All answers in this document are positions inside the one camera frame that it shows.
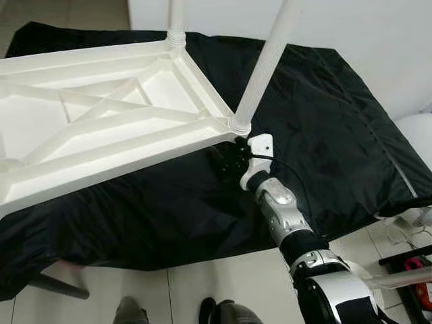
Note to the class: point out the white round stand base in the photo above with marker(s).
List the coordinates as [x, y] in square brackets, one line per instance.
[405, 278]

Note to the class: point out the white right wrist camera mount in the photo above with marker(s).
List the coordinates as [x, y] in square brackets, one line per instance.
[262, 145]

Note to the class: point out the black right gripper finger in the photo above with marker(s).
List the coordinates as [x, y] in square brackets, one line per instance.
[221, 165]

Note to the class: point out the black cloth table cover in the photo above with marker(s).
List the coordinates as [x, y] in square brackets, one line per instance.
[337, 135]

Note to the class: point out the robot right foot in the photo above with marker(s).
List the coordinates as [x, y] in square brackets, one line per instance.
[233, 314]

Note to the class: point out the white plastic table top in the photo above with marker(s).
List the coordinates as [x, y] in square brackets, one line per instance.
[101, 128]

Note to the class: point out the white plastic table leg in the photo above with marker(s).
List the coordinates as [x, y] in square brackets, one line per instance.
[263, 61]
[175, 20]

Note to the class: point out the red floor device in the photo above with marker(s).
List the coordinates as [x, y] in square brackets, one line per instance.
[422, 293]

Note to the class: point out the black metal table leg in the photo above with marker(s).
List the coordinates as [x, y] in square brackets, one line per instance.
[358, 226]
[61, 287]

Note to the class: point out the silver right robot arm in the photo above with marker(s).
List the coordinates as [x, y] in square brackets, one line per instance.
[280, 206]

